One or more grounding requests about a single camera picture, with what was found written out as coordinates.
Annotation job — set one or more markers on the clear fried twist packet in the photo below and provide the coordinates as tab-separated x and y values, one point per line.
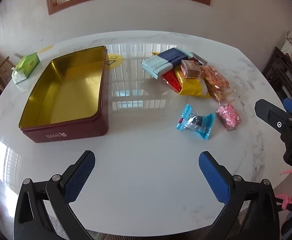
214	80

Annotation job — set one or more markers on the brown square snack packet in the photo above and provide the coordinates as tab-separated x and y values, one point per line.
191	68

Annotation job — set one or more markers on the green tissue pack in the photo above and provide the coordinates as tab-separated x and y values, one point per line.
27	66

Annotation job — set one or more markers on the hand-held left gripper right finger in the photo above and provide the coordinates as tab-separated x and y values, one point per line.
214	177

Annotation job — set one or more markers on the yellow table sticker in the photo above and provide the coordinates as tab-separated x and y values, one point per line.
45	50
115	61

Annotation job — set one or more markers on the pink candy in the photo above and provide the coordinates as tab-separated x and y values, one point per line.
228	116

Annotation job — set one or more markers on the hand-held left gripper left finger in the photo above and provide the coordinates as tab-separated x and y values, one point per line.
82	177

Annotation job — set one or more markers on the blue two-tone snack packet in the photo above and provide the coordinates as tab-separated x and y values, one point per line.
179	58
156	67

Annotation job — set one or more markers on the pink ribbon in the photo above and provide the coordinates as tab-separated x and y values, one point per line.
287	201

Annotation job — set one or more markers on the blue candy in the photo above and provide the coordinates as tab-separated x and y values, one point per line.
194	123

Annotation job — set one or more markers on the silver patterned snack packet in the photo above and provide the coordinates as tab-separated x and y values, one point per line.
199	59

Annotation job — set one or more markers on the red tin box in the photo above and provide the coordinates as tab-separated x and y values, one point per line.
68	92

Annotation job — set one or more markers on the dark wooden chair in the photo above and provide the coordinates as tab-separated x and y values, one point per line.
283	65

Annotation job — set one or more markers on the red snack packet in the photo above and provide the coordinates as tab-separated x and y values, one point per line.
172	81

